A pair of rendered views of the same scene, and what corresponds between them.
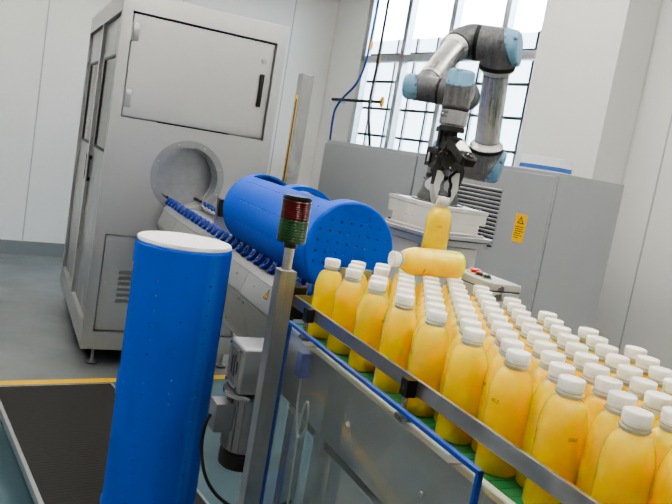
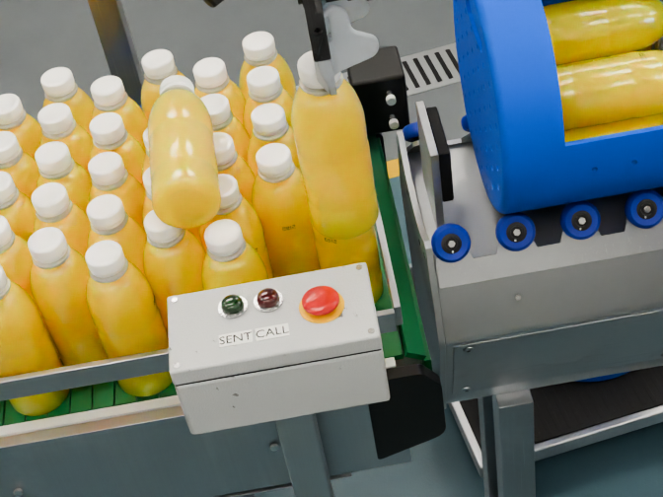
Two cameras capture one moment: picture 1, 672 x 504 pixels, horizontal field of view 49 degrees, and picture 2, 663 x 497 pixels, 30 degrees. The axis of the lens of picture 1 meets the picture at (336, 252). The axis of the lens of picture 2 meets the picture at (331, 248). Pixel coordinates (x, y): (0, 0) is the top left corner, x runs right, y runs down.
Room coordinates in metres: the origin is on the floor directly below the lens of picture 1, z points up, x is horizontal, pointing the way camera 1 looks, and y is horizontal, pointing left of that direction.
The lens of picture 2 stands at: (2.42, -1.11, 1.97)
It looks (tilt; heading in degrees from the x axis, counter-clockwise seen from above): 45 degrees down; 116
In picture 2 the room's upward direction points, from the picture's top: 10 degrees counter-clockwise
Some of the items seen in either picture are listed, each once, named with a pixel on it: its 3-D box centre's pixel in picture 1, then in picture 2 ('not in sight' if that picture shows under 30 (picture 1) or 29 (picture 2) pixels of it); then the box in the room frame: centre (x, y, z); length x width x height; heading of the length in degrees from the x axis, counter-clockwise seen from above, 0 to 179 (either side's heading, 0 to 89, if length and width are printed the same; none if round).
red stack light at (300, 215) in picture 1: (295, 209); not in sight; (1.57, 0.10, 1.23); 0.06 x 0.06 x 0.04
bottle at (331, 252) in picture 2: not in sight; (344, 237); (2.00, -0.20, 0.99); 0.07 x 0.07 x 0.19
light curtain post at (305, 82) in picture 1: (278, 250); not in sight; (3.56, 0.28, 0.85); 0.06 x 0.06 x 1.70; 25
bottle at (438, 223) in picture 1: (436, 235); (333, 150); (2.03, -0.26, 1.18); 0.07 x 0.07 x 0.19
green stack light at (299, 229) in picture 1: (292, 230); not in sight; (1.57, 0.10, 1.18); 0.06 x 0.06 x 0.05
